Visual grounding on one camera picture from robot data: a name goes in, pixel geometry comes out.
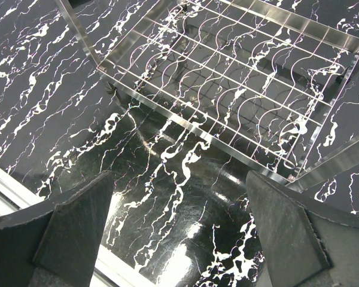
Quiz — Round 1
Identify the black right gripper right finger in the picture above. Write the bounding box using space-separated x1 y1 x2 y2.
246 171 359 286

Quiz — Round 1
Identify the aluminium frame rail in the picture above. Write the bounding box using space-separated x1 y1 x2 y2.
0 169 151 286

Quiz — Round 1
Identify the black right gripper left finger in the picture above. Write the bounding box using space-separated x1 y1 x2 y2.
0 171 114 286

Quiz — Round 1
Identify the stainless steel dish rack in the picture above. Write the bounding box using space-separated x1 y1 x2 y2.
56 1 359 190

